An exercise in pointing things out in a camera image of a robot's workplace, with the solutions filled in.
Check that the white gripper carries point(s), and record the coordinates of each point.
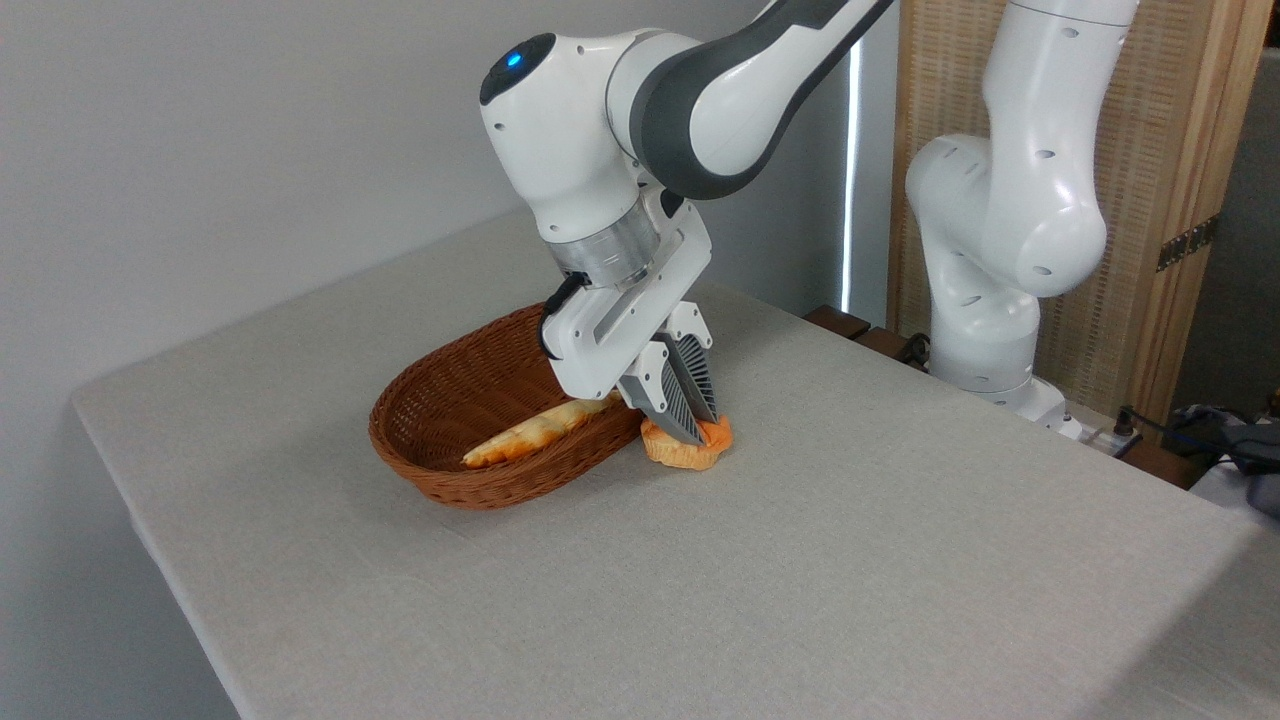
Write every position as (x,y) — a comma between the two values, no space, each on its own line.
(610,335)

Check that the long baguette bread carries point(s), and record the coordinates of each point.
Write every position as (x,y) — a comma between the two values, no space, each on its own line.
(520,440)

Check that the white power strip with plug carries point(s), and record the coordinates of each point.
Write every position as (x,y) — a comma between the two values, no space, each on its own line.
(1110,438)

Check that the dark brown wooden block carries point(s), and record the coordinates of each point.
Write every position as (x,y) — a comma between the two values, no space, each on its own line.
(838,322)
(1160,465)
(885,345)

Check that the round orange bread bun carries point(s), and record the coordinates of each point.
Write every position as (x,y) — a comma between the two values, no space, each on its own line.
(690,456)

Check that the metal screen hinge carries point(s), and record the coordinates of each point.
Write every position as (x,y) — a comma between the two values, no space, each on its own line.
(1188,243)

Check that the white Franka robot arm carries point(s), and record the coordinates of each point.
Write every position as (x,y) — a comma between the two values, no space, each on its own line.
(560,130)

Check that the brown wicker basket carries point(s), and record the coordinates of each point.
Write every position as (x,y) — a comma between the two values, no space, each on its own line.
(450,490)

